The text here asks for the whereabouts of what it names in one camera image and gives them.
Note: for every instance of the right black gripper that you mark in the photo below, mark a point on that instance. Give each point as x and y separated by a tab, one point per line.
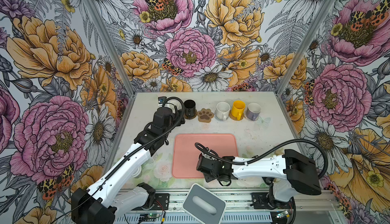
207	178

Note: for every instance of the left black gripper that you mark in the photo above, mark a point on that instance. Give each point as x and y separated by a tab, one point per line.
176	116

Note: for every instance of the black mug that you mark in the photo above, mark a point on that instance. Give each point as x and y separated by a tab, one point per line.
190	107

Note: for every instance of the brown paw print coaster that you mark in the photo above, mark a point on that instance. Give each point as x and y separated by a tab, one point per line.
205	115

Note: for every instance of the white mug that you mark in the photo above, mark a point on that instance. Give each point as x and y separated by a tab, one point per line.
174	103
222	111

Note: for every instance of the yellow mug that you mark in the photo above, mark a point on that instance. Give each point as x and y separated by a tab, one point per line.
238	108

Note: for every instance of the lavender mug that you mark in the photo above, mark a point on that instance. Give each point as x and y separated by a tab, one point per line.
253	111

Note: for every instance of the matte brown round coaster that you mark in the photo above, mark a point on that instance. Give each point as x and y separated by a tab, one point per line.
190	117

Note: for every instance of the tan rattan round coaster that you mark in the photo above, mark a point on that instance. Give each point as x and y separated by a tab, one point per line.
234	118

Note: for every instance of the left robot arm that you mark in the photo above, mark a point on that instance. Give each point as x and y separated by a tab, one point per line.
100	202

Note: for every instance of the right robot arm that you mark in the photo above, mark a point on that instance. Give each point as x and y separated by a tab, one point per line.
290	174

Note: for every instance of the pink plastic tray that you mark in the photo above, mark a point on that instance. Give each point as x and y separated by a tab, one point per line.
186	156

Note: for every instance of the grey tissue box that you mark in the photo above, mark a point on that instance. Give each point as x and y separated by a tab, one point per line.
204	206

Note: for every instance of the white lidded jar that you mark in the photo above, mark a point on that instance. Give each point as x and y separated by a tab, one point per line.
137	173

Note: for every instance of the green circuit board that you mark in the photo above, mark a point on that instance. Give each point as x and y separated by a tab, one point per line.
150	217

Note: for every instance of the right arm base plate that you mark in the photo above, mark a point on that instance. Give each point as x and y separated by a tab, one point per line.
264	200

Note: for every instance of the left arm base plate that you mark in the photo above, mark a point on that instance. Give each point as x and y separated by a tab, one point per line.
163	199

